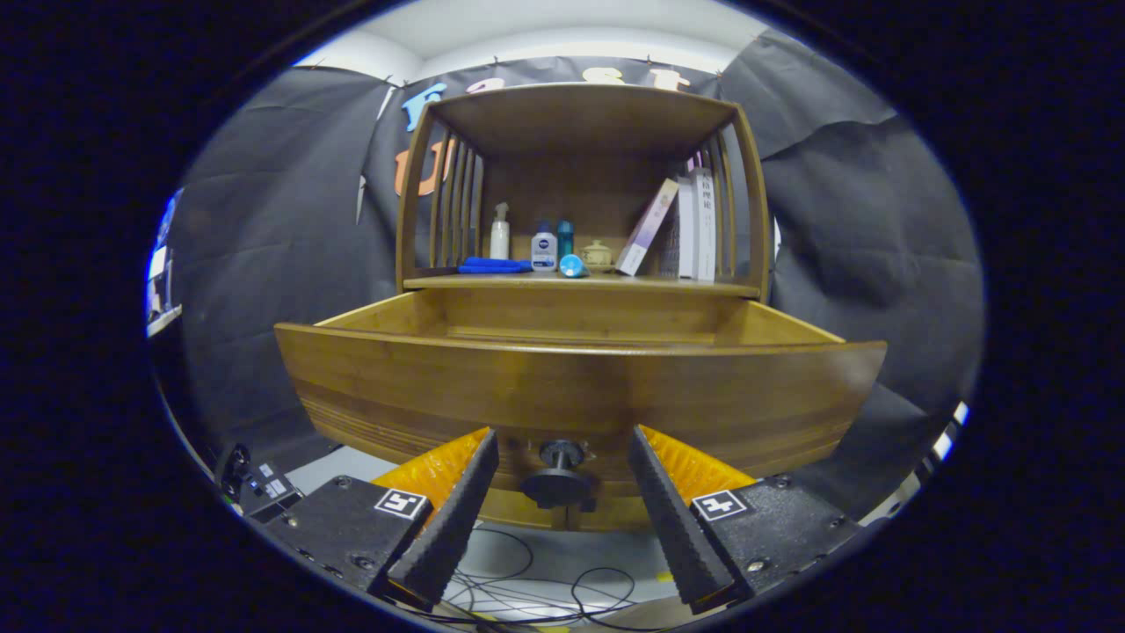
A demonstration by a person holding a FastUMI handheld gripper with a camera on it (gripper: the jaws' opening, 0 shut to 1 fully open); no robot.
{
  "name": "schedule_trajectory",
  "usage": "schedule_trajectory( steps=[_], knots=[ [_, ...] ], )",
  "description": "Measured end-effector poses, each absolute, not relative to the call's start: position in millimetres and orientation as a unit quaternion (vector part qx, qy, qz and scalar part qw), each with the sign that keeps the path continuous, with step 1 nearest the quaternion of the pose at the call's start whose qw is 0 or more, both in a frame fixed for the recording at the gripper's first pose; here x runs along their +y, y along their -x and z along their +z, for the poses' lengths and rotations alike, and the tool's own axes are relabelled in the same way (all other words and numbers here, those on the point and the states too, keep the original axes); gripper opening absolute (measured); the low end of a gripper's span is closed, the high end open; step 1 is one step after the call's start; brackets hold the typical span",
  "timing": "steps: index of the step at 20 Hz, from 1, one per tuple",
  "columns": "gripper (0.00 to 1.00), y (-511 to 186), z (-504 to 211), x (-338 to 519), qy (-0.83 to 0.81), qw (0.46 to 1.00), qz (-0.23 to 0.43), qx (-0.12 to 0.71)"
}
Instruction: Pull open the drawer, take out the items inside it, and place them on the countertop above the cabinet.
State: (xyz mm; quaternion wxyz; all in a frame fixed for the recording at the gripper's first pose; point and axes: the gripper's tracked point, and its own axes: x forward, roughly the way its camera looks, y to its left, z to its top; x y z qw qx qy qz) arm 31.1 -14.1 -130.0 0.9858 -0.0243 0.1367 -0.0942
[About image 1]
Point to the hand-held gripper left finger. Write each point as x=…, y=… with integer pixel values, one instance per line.
x=453, y=527

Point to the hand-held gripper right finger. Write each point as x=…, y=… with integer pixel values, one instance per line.
x=672, y=527

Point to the black round drawer knob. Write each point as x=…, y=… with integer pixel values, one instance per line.
x=558, y=479

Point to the brown wooden drawer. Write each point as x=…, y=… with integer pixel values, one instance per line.
x=571, y=387

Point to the blue and white tube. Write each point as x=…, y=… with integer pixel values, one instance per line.
x=573, y=265

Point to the wooden countertop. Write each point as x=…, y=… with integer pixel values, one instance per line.
x=650, y=283

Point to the brown wooden cabinet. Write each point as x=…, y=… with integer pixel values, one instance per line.
x=580, y=114

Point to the black electronic box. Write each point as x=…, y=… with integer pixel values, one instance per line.
x=264, y=488

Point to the blue folded cloth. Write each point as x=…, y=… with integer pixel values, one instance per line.
x=494, y=265

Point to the beige lidded teacup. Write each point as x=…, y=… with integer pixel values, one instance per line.
x=598, y=255

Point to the white bottle with blue cap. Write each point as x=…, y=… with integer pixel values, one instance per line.
x=544, y=253

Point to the white spray bottle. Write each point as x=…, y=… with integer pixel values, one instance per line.
x=499, y=242

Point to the white book with dark cover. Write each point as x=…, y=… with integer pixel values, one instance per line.
x=685, y=229

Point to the purple and white book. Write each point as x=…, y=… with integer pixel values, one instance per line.
x=646, y=229

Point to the white book with black lettering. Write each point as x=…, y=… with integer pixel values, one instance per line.
x=705, y=224

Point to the teal slim bottle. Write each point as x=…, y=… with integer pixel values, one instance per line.
x=565, y=237

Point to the black backdrop cloth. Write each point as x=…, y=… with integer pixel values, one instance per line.
x=272, y=264

